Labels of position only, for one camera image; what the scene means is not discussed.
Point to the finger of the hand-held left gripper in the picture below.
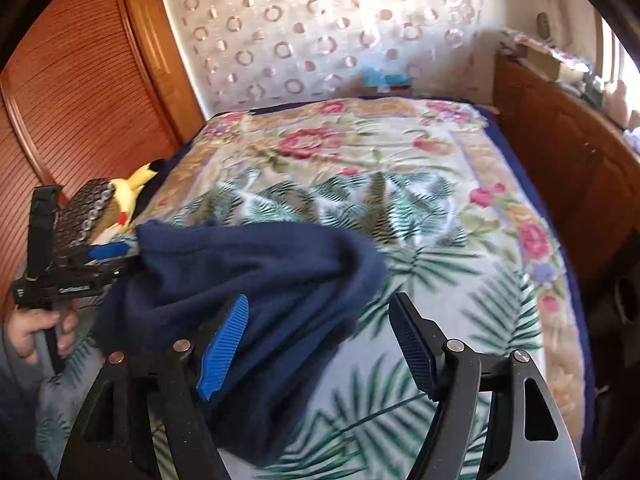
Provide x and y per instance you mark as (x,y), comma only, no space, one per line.
(42,230)
(107,251)

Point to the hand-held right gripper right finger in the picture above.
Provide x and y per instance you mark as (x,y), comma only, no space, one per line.
(412,345)

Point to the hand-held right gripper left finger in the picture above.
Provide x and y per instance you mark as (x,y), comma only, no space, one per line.
(222,347)

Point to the navy printed t-shirt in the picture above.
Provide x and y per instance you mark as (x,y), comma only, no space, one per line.
(275,270)

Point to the person's left forearm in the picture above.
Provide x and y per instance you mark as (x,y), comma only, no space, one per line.
(20,410)

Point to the person's left hand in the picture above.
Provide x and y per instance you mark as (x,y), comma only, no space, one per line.
(30,330)

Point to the black patterned pillow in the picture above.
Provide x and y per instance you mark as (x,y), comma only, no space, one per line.
(85,210)

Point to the yellow plush toy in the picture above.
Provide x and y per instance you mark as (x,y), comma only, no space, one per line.
(132,185)

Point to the floral blanket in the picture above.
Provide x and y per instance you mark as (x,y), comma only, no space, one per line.
(400,200)

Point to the wooden slatted wardrobe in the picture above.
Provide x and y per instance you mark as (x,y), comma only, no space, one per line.
(75,85)

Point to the black trash bin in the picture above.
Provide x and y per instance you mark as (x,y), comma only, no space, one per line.
(627,302)

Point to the wooden cabinet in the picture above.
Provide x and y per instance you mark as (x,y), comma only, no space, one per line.
(560,160)

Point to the blue tissue box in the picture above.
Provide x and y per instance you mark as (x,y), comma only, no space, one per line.
(385,80)

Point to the circle patterned sheer curtain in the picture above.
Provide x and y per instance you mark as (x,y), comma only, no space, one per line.
(325,35)

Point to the cardboard box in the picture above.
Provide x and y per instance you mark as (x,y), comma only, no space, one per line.
(545,62)

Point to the pink jug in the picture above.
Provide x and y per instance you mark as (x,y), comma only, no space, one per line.
(619,105)

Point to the window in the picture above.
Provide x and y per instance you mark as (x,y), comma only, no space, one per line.
(620,55)

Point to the grey round wall device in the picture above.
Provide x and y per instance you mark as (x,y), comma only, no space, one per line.
(543,24)

